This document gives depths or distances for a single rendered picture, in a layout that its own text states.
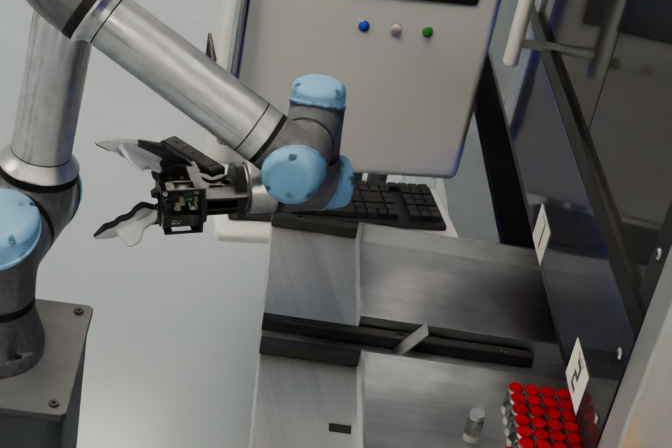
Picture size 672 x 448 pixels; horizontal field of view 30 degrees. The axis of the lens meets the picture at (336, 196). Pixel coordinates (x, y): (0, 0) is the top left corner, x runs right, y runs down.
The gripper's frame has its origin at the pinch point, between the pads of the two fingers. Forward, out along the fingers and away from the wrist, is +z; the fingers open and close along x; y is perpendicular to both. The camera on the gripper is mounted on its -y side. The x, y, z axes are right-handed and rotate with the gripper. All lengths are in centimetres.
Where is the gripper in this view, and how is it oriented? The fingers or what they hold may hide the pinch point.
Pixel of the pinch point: (92, 187)
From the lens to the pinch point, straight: 170.9
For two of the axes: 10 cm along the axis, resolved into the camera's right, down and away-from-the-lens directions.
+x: -1.2, 8.3, 5.4
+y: 2.8, 5.5, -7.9
